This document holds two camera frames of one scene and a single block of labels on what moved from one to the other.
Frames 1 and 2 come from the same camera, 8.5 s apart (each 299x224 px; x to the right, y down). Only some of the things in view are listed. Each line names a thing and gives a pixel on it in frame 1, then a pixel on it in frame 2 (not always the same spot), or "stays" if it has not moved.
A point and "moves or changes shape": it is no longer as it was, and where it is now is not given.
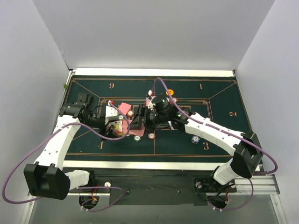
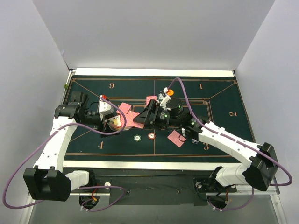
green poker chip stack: (137, 138) stays
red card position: (124, 108) stays
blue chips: (195, 139) stays
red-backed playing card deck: (138, 132) moves or changes shape
